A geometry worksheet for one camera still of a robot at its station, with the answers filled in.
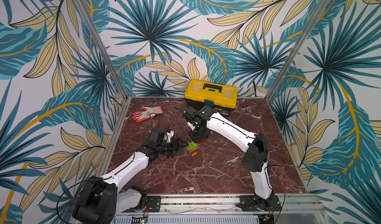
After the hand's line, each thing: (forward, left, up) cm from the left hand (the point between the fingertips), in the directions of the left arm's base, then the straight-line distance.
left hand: (185, 149), depth 79 cm
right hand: (+6, -6, 0) cm, 8 cm away
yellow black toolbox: (+34, -23, +4) cm, 41 cm away
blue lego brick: (0, -3, -3) cm, 4 cm away
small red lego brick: (+3, -7, 0) cm, 7 cm away
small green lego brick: (+2, -3, +1) cm, 4 cm away
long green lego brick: (0, -1, +1) cm, 2 cm away
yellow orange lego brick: (+2, -5, -11) cm, 12 cm away
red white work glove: (+31, +30, -11) cm, 45 cm away
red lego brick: (0, -4, -4) cm, 6 cm away
